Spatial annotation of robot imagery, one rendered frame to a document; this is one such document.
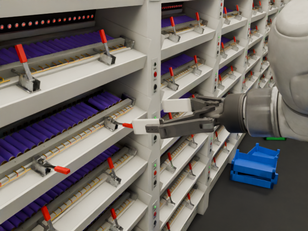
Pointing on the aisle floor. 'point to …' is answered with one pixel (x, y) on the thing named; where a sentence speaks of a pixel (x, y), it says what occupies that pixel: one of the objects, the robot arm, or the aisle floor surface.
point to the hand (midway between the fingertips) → (154, 115)
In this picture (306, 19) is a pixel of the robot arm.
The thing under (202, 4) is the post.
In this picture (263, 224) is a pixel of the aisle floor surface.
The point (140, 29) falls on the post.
